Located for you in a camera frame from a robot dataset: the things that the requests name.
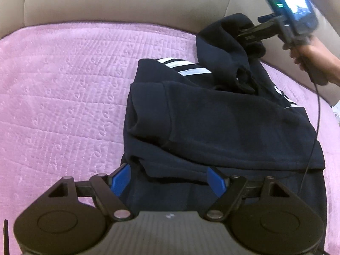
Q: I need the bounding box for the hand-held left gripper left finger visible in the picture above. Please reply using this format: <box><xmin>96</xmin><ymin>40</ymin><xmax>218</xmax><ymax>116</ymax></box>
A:
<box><xmin>48</xmin><ymin>164</ymin><xmax>132</xmax><ymax>221</ymax></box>

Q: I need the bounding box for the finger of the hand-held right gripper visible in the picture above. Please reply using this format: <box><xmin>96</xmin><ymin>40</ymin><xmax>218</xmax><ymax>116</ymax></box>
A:
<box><xmin>237</xmin><ymin>22</ymin><xmax>280</xmax><ymax>46</ymax></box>

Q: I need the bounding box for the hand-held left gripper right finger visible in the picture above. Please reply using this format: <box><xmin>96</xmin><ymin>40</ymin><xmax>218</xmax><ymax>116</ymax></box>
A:
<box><xmin>204</xmin><ymin>166</ymin><xmax>293</xmax><ymax>221</ymax></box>

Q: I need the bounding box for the navy hoodie with white stripes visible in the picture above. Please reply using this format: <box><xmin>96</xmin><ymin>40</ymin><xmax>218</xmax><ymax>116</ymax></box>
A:
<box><xmin>120</xmin><ymin>13</ymin><xmax>327</xmax><ymax>213</ymax></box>

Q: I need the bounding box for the person's right hand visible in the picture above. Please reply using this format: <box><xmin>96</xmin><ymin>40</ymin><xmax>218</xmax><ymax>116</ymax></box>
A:
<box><xmin>289</xmin><ymin>42</ymin><xmax>340</xmax><ymax>83</ymax></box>

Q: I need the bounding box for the pink quilted bedspread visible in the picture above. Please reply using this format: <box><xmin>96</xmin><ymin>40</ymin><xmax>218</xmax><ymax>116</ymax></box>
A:
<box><xmin>0</xmin><ymin>21</ymin><xmax>340</xmax><ymax>255</ymax></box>

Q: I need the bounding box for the beige leather headboard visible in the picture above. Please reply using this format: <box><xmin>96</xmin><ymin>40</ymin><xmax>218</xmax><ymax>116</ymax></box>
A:
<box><xmin>0</xmin><ymin>0</ymin><xmax>340</xmax><ymax>107</ymax></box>

